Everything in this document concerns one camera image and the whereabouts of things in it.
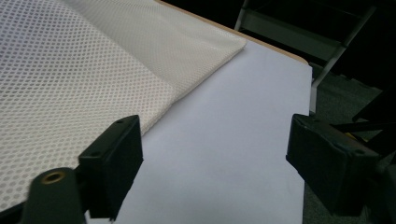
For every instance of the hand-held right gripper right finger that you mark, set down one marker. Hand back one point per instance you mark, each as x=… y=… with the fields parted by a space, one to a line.
x=330 y=168

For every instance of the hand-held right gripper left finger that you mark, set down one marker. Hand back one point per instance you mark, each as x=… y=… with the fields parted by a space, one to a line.
x=112 y=161

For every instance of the cream mesh laundry bag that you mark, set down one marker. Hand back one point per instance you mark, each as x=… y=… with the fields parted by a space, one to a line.
x=77 y=77

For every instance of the yellow black striped tape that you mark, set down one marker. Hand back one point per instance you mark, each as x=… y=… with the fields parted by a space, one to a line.
x=351 y=136

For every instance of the black metal stand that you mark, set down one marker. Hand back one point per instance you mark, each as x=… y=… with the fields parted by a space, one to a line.
x=373 y=124

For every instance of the grey metal stand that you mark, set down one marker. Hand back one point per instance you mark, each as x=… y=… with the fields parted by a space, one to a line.
x=289 y=34

